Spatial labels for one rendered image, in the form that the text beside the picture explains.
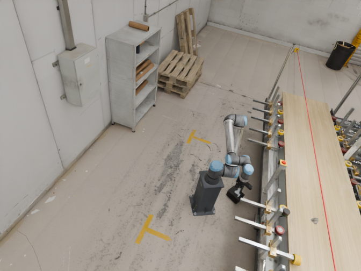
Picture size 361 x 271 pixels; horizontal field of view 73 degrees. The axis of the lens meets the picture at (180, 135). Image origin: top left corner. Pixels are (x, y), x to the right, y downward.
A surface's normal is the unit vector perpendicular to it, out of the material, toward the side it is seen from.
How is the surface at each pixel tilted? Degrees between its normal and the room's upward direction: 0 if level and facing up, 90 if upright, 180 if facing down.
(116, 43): 90
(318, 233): 0
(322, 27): 90
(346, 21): 90
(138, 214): 0
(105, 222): 0
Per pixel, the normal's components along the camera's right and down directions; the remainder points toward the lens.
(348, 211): 0.14, -0.72
